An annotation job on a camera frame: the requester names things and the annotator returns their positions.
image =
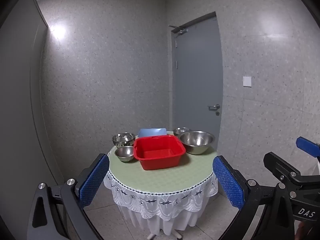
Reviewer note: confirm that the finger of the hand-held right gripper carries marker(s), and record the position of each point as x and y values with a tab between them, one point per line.
307	146
277	166

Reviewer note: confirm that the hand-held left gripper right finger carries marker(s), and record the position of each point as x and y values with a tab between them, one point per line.
228	182

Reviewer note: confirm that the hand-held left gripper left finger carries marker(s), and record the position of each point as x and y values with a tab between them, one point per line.
91	182

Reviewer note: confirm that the small steel bowl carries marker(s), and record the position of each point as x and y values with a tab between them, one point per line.
180	131
125	152

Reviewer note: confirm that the large steel bowl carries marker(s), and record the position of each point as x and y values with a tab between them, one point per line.
197	141

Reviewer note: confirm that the perforated steel bowl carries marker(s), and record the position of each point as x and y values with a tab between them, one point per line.
123	138

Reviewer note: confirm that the red plastic basin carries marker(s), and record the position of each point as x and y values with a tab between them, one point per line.
152	162

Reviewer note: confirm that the blue plastic basin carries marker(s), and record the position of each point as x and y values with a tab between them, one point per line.
151	132

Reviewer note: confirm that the person's right hand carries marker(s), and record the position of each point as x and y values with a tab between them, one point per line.
300	232

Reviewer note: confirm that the green checkered table cover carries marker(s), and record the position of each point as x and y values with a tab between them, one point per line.
165	178

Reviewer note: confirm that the white lace tablecloth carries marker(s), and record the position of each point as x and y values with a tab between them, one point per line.
155	205

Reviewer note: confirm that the white wheeled table base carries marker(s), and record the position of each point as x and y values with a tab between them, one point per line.
178	235

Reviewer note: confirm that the grey door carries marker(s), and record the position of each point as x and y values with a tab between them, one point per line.
196	80

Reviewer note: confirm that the metal door closer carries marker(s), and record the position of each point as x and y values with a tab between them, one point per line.
180	29

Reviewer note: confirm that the white wall switch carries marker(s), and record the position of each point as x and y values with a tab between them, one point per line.
247	81

